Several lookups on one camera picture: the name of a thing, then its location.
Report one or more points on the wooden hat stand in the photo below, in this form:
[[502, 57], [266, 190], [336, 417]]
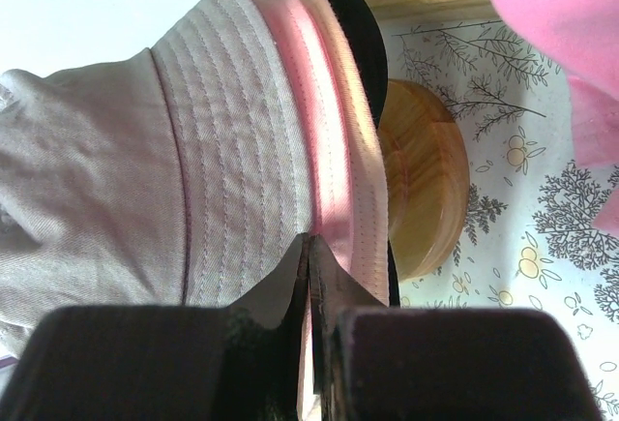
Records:
[[428, 178]]

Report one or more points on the pink t-shirt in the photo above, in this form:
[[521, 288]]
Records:
[[582, 37]]

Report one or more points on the grey bucket hat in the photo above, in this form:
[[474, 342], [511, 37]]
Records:
[[177, 177]]

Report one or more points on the peach bucket hat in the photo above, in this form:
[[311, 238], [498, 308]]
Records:
[[367, 171]]

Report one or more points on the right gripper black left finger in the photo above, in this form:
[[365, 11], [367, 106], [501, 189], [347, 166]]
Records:
[[239, 362]]

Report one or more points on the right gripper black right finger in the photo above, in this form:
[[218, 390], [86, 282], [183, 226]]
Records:
[[374, 362]]

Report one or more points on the black bucket hat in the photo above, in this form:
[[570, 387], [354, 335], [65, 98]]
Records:
[[363, 34]]

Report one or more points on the pink bucket hat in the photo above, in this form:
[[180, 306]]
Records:
[[309, 70]]

